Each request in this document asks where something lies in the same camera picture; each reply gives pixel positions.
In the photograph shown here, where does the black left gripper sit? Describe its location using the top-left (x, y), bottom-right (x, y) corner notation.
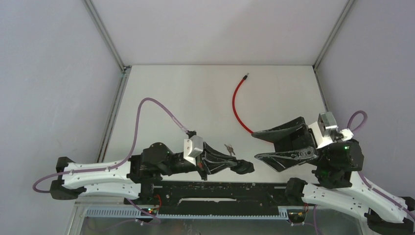
top-left (160, 141), bottom-right (236, 180)

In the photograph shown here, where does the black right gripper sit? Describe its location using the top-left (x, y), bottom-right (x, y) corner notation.
top-left (248, 115), bottom-right (326, 171)

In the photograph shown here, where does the key bunch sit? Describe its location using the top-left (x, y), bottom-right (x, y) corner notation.
top-left (224, 144), bottom-right (236, 156)

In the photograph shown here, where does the black padlock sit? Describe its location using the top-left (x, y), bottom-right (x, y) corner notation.
top-left (230, 160), bottom-right (254, 175)

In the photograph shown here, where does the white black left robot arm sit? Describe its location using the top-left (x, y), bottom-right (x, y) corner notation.
top-left (49, 140), bottom-right (242, 204)

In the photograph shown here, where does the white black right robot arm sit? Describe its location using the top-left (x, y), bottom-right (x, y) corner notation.
top-left (252, 112), bottom-right (415, 235)

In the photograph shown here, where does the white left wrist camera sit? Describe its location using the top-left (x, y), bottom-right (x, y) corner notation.
top-left (183, 135), bottom-right (204, 166)

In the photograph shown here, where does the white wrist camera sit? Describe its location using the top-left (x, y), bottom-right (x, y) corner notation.
top-left (308, 112), bottom-right (354, 149)
top-left (183, 135), bottom-right (204, 166)

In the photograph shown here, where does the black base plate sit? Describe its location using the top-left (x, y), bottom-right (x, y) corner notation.
top-left (123, 180), bottom-right (322, 219)

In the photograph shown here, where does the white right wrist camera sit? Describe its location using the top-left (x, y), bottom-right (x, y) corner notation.
top-left (308, 112), bottom-right (354, 149)

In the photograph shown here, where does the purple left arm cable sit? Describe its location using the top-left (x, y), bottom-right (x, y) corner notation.
top-left (32, 97), bottom-right (195, 194)

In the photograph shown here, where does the red cable lock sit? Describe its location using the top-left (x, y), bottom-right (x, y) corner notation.
top-left (231, 73), bottom-right (255, 135)

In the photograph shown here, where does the aluminium frame rail right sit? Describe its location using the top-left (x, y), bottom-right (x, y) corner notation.
top-left (313, 0), bottom-right (373, 235)

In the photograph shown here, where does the aluminium frame rail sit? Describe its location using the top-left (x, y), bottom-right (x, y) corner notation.
top-left (313, 0), bottom-right (373, 235)
top-left (66, 0), bottom-right (132, 235)

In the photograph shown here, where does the aluminium frame rail left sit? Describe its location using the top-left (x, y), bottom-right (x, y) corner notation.
top-left (66, 0), bottom-right (132, 235)

